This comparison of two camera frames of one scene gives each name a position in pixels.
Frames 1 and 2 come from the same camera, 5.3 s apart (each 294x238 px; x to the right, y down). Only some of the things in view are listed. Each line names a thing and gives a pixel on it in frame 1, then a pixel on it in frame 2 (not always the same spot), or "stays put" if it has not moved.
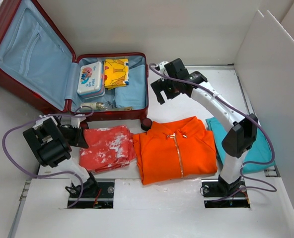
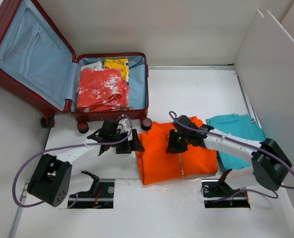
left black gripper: (79, 140) to (130, 146)
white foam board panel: (271, 67) stays put
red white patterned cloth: (109, 148) to (101, 89)
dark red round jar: (146, 124) stays put
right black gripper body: (171, 90) to (179, 142)
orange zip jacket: (174, 149) stays put
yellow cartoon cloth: (116, 73) stays put
